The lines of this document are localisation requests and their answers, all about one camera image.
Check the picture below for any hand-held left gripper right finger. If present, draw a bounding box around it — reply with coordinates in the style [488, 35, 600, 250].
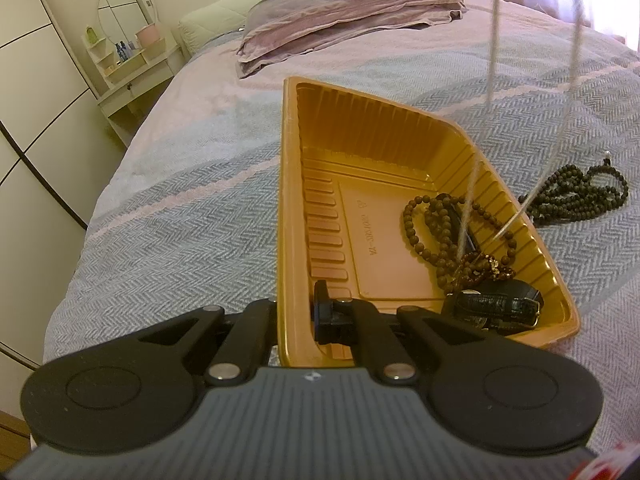
[313, 280, 503, 384]

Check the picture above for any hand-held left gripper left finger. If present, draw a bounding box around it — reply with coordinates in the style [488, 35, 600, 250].
[134, 298, 279, 386]

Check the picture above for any brown bead necklace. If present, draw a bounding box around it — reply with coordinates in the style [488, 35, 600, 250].
[402, 193, 517, 292]

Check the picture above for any small golden brown bracelet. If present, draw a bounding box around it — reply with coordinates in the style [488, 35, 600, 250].
[449, 252, 517, 282]

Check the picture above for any black watch strap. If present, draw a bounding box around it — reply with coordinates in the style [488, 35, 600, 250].
[442, 278, 546, 334]

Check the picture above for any black leather strap watch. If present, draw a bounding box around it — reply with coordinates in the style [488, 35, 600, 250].
[443, 202, 484, 255]

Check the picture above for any orange plastic tray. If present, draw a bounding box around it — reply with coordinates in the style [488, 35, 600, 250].
[276, 76, 582, 369]

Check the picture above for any dark bead necklace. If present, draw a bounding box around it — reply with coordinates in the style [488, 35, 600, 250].
[518, 151, 631, 227]

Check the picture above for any white dressing table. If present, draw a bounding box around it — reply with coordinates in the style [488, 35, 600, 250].
[82, 35, 186, 149]

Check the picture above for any pink folded duvet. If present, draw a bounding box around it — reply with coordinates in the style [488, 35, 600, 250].
[235, 0, 467, 80]

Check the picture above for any light green pillow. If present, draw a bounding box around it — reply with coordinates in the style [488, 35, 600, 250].
[178, 0, 257, 62]

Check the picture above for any red and white cloth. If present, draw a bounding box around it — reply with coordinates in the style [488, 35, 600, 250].
[574, 439, 640, 480]

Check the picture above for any pink plastic basin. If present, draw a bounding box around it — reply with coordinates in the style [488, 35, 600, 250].
[135, 23, 162, 47]

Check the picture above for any white wardrobe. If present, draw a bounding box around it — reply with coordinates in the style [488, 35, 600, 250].
[0, 0, 102, 367]

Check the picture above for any oval mirror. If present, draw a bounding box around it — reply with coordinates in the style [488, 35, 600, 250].
[96, 0, 160, 44]

